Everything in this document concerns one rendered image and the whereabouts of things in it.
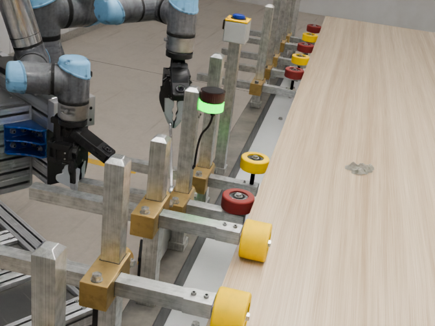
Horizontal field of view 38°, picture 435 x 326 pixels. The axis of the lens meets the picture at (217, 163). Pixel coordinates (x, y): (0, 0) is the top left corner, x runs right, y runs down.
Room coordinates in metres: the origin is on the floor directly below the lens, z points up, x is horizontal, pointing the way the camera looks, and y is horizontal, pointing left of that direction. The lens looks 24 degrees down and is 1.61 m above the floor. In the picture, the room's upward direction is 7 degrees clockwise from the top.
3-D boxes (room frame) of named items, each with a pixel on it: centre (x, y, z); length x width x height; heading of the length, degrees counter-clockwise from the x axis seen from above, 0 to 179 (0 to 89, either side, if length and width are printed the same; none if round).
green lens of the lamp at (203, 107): (1.44, 0.03, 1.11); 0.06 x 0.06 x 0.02
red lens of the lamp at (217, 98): (1.44, 0.03, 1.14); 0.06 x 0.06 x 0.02
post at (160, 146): (1.20, 0.12, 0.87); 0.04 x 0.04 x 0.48; 80
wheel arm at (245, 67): (2.89, -0.12, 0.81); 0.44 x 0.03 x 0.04; 80
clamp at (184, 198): (1.42, 0.08, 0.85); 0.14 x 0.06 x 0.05; 170
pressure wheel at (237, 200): (1.38, -0.06, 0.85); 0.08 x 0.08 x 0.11
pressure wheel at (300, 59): (2.86, -0.32, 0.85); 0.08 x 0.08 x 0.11
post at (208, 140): (1.69, 0.04, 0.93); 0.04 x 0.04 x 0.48; 80
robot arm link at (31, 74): (1.45, 0.47, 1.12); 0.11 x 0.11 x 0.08; 15
